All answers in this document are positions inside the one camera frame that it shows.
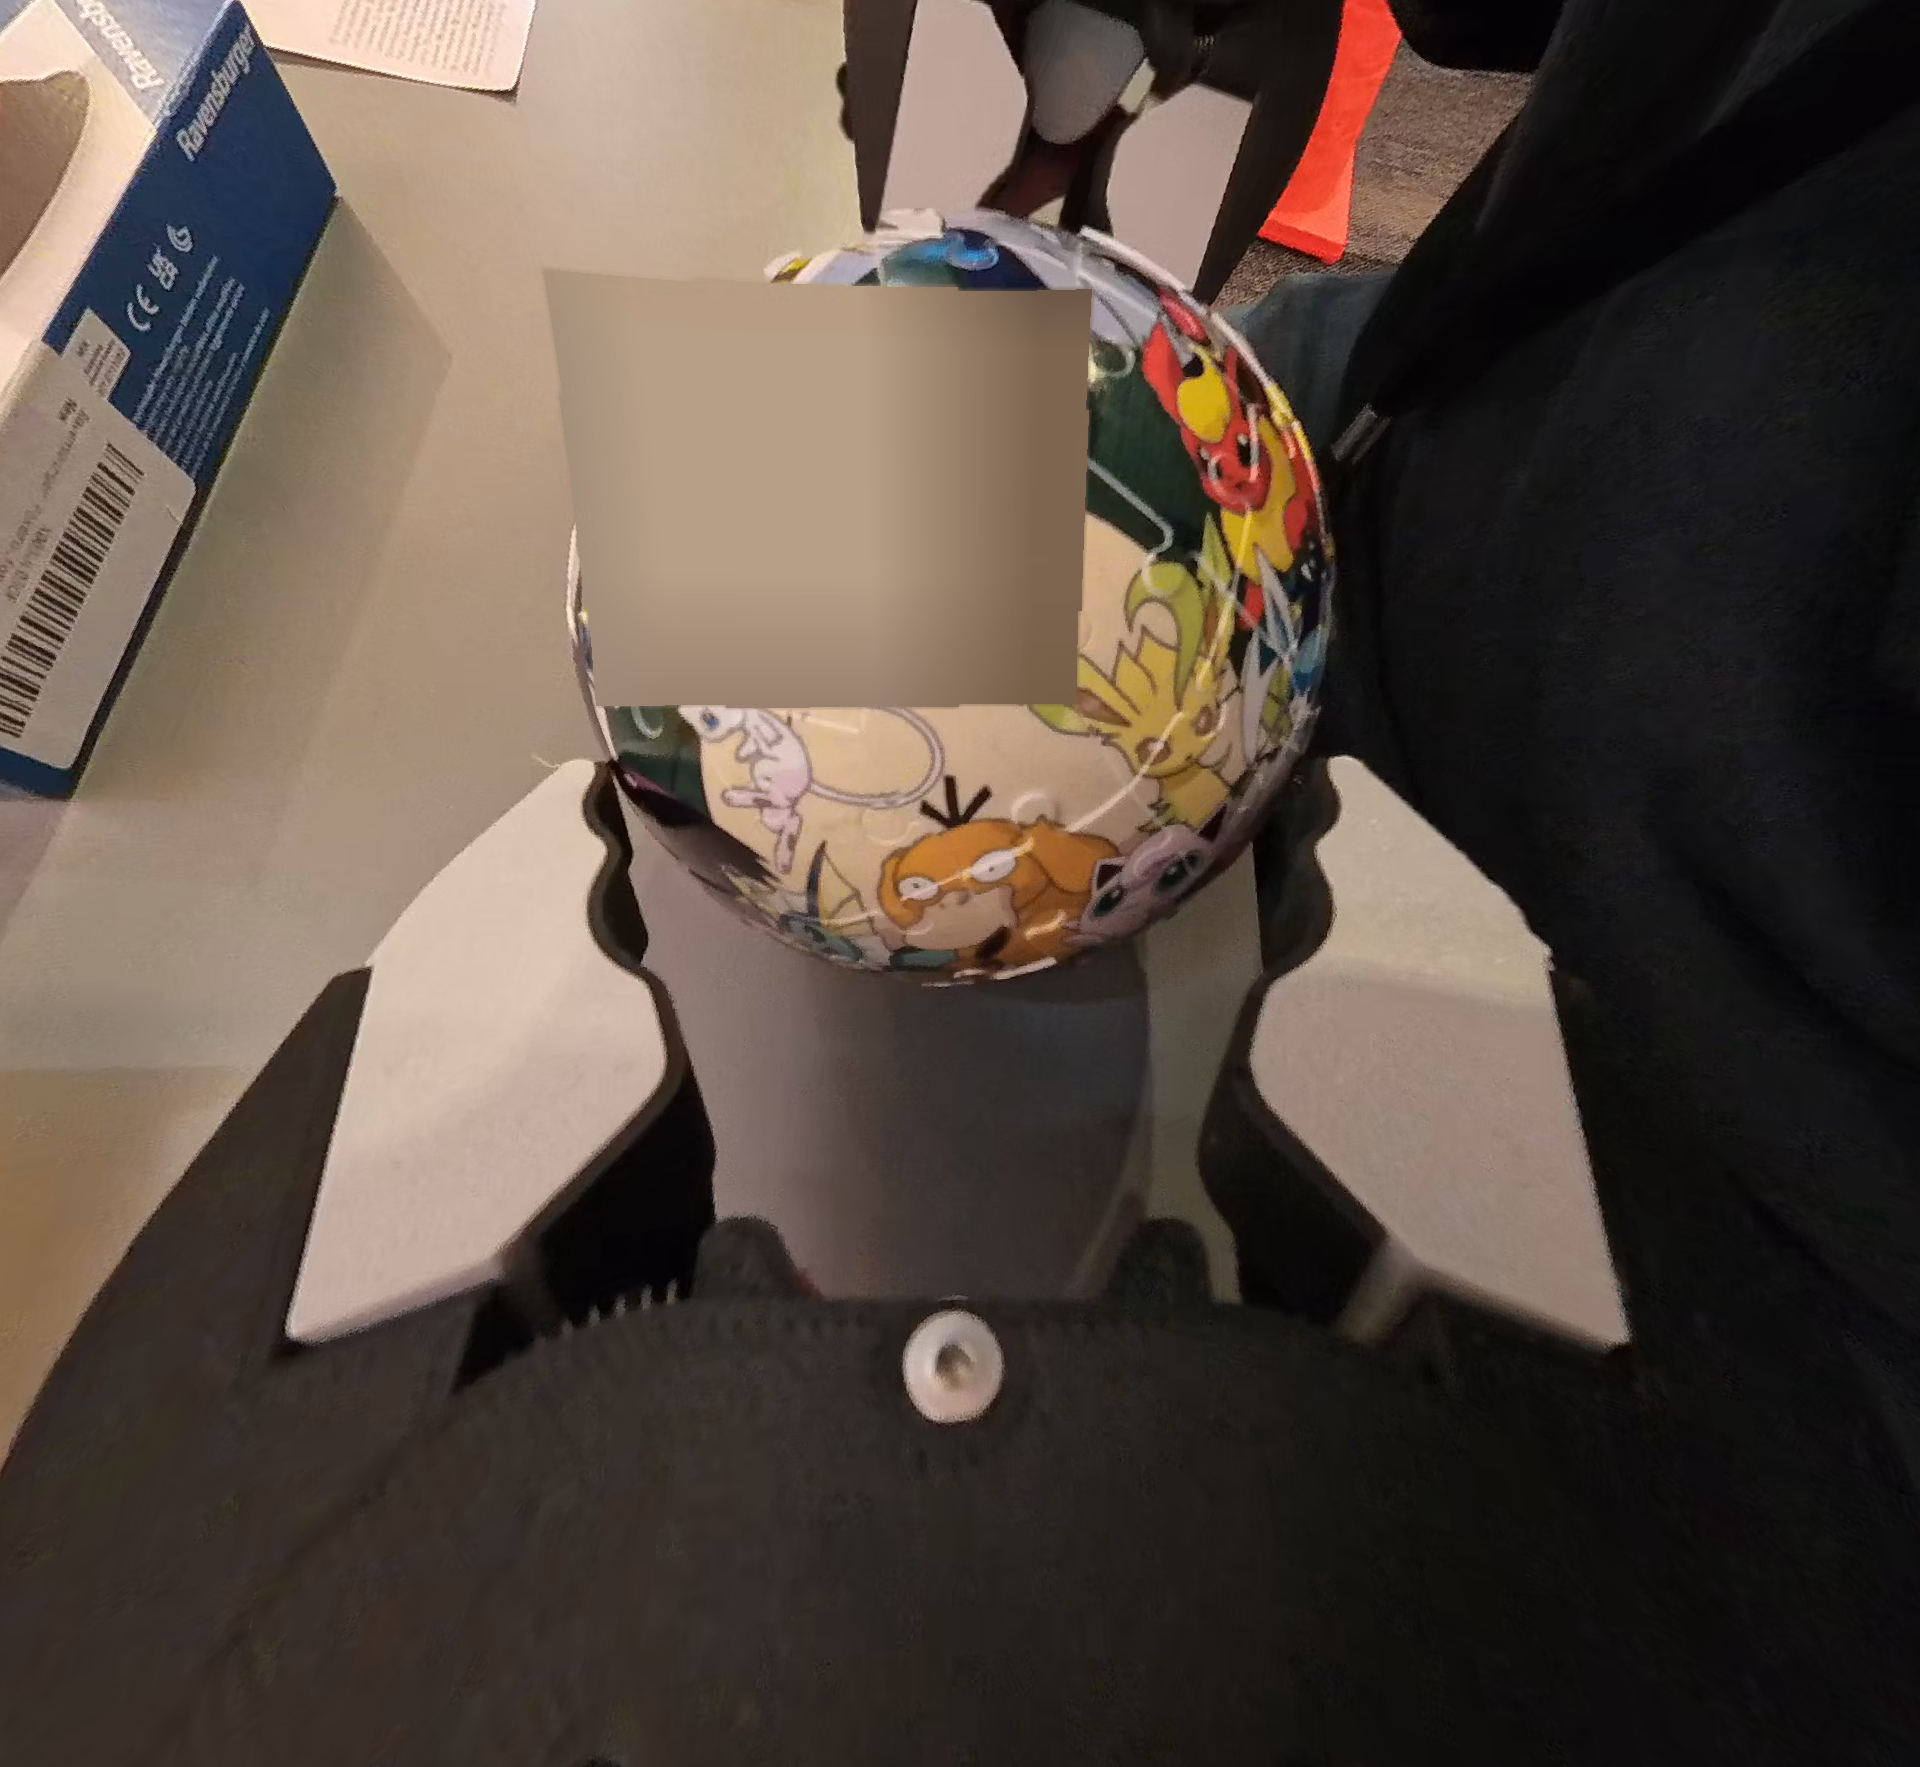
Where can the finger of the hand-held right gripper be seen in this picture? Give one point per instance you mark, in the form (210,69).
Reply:
(1080,56)

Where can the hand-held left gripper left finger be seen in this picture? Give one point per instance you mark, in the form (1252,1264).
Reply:
(481,1122)

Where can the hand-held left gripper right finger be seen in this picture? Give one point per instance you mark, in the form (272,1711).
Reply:
(1425,1122)

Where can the colourful puzzle ball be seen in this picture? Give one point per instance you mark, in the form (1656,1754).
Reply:
(975,868)

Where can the blue puzzle box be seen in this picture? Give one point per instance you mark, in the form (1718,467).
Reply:
(196,297)

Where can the red plastic part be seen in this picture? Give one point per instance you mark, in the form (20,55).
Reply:
(1335,147)

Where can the person's blue jeans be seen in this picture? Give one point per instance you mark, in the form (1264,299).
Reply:
(1306,329)

